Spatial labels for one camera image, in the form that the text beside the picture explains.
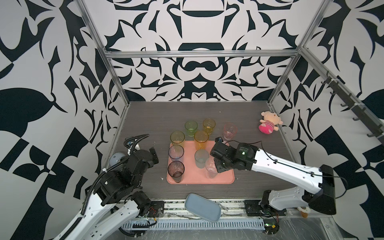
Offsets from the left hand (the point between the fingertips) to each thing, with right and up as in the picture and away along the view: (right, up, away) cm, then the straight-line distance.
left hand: (145, 149), depth 67 cm
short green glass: (+20, +8, +37) cm, 43 cm away
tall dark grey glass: (+12, -14, +13) cm, 23 cm away
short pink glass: (+46, +6, +33) cm, 56 cm away
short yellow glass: (+31, +10, +32) cm, 46 cm away
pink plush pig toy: (+73, +11, +34) cm, 81 cm away
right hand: (+34, -9, +6) cm, 35 cm away
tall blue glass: (+12, -5, +15) cm, 20 cm away
